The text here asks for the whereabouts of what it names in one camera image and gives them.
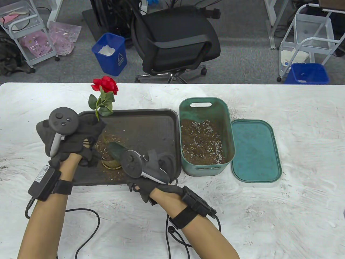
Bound brown potting mix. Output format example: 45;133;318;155
95;134;127;159
181;119;226;165

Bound crumpled white paper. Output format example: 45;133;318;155
98;45;116;56

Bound grey and white hand controller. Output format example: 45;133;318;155
121;149;175;184

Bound dark fabric bag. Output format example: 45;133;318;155
0;28;35;77

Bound black cable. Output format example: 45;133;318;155
165;214;221;259
25;197;101;259

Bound white box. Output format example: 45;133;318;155
280;50;309;68

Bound person's left hand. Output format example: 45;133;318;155
44;120;107;169

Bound brown plastic tray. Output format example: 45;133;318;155
71;109;181;186

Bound green garden trowel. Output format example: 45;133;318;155
107;142;128;162

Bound black office chair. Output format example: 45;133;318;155
131;5;221;84

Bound person's right hand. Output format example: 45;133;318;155
127;177;184;203

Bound blue bin with white symbol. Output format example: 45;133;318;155
91;33;127;77

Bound white mesh rolling cart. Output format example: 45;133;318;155
277;4;345;82

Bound plain blue bin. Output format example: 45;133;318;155
284;63;330;85

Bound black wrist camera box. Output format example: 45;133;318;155
28;165;73;202

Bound red artificial rose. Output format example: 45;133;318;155
88;76;119;122

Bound pink plastic bag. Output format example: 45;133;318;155
20;30;54;57
49;21;82;56

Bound black computer tower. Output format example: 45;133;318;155
90;0;142;38

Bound teal plastic storage box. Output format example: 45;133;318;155
179;98;236;176

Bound teal plastic lid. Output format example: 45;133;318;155
231;120;282;183

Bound person's right forearm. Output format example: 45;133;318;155
150;189;240;259

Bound brown cardboard box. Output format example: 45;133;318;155
318;0;345;11

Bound white desk leg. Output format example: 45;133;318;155
47;0;70;29
264;0;289;49

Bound potting mix crumbs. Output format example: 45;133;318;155
101;167;130;182

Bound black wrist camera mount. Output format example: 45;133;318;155
168;186;217;230

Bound person's left forearm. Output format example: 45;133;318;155
18;152;82;259

